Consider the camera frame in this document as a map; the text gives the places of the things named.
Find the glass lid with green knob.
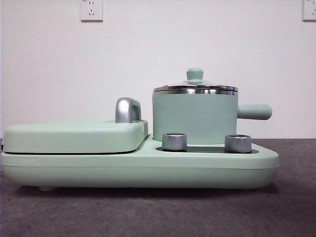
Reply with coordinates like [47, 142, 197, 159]
[152, 67, 239, 92]

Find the silver control knob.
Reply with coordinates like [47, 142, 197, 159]
[224, 134, 253, 153]
[161, 132, 188, 151]

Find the black control panel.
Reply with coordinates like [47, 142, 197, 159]
[156, 145, 260, 154]

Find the mint green griddle cover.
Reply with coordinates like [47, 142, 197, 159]
[2, 119, 149, 155]

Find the mint green breakfast machine base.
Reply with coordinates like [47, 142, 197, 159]
[0, 139, 280, 192]

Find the mint green handled pot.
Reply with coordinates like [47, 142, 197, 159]
[151, 89, 273, 145]

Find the silver griddle cover handle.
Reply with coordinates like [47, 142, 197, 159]
[115, 97, 142, 123]

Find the white wall socket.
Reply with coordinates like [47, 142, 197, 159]
[302, 0, 316, 22]
[79, 0, 104, 23]

